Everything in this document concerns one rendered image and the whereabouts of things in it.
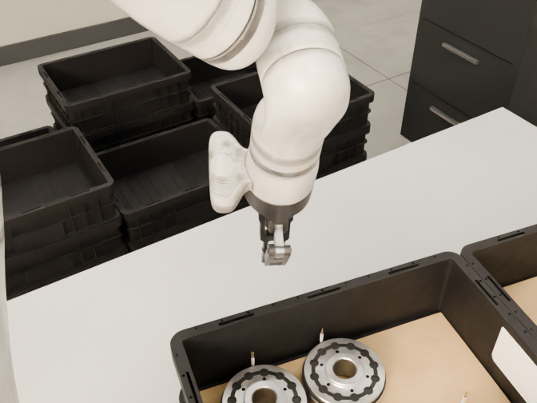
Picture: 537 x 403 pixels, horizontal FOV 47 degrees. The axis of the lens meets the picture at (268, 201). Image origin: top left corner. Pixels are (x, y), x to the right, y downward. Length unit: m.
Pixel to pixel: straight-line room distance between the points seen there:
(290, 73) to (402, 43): 3.10
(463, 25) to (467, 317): 1.46
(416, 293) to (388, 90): 2.28
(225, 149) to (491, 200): 0.81
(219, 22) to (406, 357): 0.57
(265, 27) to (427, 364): 0.55
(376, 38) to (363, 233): 2.47
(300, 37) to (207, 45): 0.09
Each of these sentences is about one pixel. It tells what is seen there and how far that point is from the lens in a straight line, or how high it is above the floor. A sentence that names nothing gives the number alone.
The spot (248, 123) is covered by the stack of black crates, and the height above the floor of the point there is 0.59.
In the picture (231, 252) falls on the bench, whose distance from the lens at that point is 1.17.
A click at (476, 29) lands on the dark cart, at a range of 2.17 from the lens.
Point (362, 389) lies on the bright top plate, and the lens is 0.79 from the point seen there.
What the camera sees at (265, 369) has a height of 0.86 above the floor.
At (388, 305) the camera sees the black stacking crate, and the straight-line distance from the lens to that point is 0.87.
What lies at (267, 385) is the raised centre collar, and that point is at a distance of 0.78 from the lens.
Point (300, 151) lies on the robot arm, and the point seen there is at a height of 1.19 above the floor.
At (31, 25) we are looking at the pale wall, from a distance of 3.51.
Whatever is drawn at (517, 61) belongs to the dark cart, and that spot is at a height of 0.62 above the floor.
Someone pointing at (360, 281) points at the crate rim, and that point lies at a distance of 0.81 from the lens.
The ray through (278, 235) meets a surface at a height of 1.05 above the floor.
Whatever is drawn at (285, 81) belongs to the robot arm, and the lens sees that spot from 0.48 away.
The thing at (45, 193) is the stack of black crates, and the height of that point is 0.49.
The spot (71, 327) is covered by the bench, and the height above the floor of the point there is 0.70.
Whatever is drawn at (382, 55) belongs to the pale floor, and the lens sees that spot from 3.42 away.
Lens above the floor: 1.52
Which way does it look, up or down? 40 degrees down
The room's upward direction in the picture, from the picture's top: straight up
